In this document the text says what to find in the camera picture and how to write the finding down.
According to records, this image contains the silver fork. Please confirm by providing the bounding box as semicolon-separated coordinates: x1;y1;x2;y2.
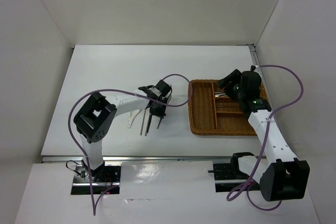
215;92;227;97
215;94;228;99

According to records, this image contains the copper table knife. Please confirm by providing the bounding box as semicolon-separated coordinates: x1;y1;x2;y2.
217;104;239;108

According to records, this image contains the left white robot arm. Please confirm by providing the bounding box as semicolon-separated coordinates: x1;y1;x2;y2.
73;80;172;182

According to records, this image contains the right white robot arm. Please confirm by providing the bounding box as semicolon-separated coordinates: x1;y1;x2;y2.
217;66;310;202

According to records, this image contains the grey chopstick right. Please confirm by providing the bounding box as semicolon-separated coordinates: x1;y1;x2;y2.
144;114;150;136

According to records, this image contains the white ceramic spoon left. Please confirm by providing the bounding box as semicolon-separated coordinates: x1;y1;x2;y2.
127;113;132;122

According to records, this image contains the brown wicker cutlery tray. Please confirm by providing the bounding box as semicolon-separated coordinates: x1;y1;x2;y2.
188;79;256;136

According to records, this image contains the aluminium rail right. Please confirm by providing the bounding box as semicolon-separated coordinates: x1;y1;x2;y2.
248;44;263;77

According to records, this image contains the aluminium rail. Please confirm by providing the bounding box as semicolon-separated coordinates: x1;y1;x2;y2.
248;44;263;77
41;156;231;163

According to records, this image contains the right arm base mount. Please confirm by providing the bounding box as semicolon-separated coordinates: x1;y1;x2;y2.
208;163;249;193

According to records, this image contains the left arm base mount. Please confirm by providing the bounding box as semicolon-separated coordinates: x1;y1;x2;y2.
65;160;121;195

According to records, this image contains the aluminium rail front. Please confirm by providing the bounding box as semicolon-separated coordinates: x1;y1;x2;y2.
41;156;231;163

